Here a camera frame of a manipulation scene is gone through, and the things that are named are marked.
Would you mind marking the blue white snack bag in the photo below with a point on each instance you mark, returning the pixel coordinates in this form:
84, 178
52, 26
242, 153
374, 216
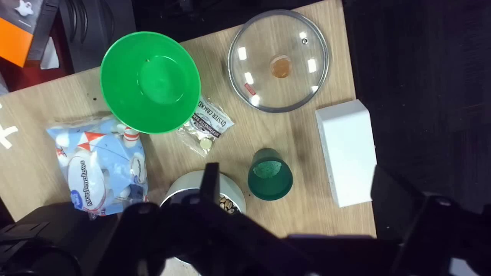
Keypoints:
102, 164

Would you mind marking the dark green plastic cup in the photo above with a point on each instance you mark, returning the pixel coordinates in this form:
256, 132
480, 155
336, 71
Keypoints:
268, 175

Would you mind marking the small clear snack packet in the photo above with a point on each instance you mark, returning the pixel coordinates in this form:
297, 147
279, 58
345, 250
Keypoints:
204, 127

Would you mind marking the white rectangular box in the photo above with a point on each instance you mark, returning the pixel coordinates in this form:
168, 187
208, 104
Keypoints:
348, 150

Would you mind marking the glass pot lid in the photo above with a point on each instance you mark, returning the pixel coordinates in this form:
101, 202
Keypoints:
277, 60

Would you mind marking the orange folder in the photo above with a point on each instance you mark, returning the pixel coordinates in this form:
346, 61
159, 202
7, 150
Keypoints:
13, 43

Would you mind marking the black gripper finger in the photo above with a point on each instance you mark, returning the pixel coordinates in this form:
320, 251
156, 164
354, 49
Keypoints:
208, 189

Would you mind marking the bright green plastic bowl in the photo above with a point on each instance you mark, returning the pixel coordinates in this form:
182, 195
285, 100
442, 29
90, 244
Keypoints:
148, 81

